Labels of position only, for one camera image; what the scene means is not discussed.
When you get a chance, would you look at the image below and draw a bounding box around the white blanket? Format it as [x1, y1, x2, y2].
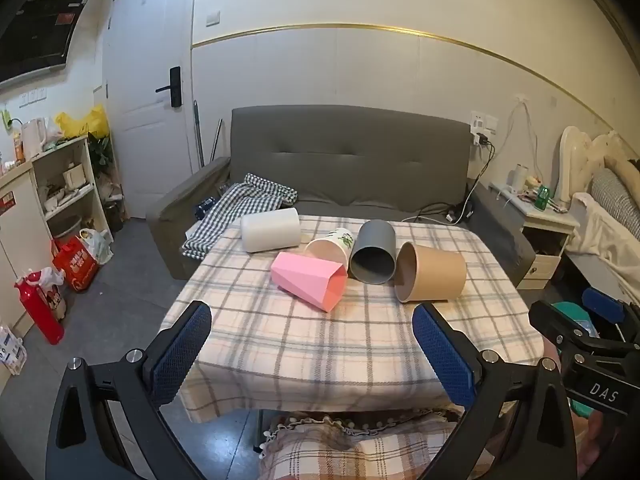
[566, 192, 640, 281]

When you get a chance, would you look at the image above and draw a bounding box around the grey sofa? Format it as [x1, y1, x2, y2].
[146, 105, 536, 281]

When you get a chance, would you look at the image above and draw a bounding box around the green potted plant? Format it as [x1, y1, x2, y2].
[89, 132, 115, 177]

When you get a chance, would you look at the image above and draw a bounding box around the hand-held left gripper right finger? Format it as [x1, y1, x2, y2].
[411, 302, 581, 480]

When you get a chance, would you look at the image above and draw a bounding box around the black door lock handle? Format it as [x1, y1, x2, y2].
[155, 66, 182, 108]

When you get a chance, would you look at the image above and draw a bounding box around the pink faceted cup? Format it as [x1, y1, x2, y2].
[270, 252, 348, 314]

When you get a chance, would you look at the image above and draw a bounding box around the white door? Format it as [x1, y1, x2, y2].
[102, 0, 194, 221]

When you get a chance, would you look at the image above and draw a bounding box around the cream bed headboard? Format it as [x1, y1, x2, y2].
[555, 126, 640, 211]

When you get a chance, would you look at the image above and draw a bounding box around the red cylinder bottle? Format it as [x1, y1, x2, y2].
[14, 272, 65, 345]

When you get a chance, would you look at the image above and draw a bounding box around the white plastic bag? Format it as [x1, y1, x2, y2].
[79, 228, 114, 266]

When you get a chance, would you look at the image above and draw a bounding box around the white kitchen cabinet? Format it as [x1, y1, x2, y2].
[0, 165, 53, 323]

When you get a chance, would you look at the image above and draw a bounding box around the white nightstand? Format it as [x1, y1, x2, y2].
[490, 182, 576, 291]

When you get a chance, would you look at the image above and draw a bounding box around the teal plastic bin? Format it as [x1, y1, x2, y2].
[550, 301, 601, 341]

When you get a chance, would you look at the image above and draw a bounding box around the brown cup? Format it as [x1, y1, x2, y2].
[394, 242, 468, 303]

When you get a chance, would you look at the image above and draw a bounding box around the grey cup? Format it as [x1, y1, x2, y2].
[348, 219, 397, 285]

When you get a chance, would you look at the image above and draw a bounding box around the white cylindrical cup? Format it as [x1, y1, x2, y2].
[240, 207, 302, 253]

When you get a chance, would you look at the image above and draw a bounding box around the red gift bag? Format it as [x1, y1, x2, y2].
[51, 236, 100, 293]

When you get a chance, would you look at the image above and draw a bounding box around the cream cup with green print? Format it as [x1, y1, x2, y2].
[303, 228, 355, 273]

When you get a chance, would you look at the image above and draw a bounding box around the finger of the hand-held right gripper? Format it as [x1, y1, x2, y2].
[581, 287, 640, 345]
[529, 300, 601, 356]

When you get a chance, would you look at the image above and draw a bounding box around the green checked cloth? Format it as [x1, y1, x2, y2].
[181, 173, 299, 261]

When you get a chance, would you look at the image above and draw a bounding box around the white wall outlet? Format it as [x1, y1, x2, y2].
[469, 111, 498, 134]

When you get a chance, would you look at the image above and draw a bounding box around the black range hood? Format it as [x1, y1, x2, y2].
[0, 0, 91, 87]

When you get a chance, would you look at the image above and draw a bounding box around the yellow plastic bag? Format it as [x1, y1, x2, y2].
[55, 105, 110, 140]

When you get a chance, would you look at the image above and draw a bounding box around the white kettle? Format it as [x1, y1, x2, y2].
[21, 117, 49, 160]

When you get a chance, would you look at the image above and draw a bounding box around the plaid chair cushion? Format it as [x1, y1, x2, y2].
[257, 407, 481, 480]

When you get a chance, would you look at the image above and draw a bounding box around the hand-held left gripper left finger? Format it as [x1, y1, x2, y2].
[46, 301, 213, 480]

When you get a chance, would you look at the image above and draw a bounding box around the white open shelf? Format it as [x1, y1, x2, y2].
[30, 136, 113, 257]

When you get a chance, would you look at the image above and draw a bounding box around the white charging cable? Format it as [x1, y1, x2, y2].
[500, 99, 543, 181]

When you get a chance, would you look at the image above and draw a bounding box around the grey patterned pillow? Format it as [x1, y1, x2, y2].
[590, 167, 640, 241]

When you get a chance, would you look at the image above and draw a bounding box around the plaid tablecloth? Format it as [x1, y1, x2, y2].
[177, 215, 546, 423]

